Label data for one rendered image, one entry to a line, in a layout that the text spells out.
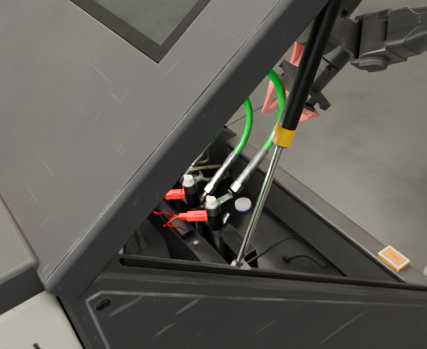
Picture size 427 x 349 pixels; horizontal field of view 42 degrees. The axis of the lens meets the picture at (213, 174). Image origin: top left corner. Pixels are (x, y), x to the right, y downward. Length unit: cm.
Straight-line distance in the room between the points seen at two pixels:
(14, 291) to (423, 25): 66
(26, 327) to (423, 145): 258
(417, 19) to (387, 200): 178
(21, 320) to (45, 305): 2
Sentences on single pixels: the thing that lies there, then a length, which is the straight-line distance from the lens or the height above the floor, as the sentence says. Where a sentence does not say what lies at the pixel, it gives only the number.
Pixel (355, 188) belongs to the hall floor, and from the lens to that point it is 265.
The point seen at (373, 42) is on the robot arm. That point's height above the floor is 136.
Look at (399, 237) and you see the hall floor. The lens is 246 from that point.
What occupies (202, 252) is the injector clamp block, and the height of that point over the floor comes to 98.
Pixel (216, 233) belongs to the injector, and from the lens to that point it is 106.
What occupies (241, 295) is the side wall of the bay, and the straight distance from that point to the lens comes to 61.
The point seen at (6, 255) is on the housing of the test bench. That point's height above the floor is 150.
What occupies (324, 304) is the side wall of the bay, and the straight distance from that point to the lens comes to 74.
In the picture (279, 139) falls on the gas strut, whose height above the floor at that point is 146.
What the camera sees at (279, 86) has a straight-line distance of 98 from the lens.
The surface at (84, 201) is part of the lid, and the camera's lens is 44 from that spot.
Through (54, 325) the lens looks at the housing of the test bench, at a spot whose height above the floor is 143.
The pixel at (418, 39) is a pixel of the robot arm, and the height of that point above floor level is 138.
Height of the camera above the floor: 180
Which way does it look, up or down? 40 degrees down
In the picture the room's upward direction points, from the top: 11 degrees counter-clockwise
